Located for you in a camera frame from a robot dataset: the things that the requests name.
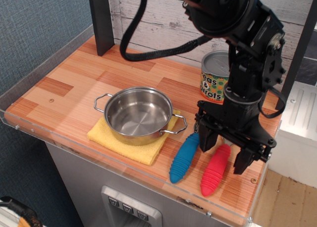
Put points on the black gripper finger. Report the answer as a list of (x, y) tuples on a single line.
[(244, 159), (207, 134)]

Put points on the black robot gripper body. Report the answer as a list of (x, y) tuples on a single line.
[(239, 123)]

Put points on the red handled metal spoon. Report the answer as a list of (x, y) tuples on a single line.
[(214, 171)]

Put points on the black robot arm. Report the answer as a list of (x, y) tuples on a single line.
[(255, 37)]

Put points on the stainless steel pot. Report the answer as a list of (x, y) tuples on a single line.
[(139, 115)]

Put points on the white toy sink unit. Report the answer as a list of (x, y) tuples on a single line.
[(295, 155)]

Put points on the peas and carrots can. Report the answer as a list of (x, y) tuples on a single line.
[(214, 75)]

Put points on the yellow cloth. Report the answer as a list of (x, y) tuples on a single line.
[(145, 154)]

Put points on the clear acrylic guard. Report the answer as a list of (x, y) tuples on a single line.
[(55, 103)]

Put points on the grey cabinet with dispenser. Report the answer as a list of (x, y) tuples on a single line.
[(105, 197)]

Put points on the orange object bottom left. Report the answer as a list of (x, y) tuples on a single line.
[(23, 223)]

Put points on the blue handled metal fork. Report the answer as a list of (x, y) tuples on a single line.
[(184, 156)]

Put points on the dark right post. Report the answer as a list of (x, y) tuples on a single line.
[(300, 50)]

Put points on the dark post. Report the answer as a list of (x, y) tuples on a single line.
[(102, 25), (300, 50)]

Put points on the dark left post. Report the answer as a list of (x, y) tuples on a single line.
[(102, 25)]

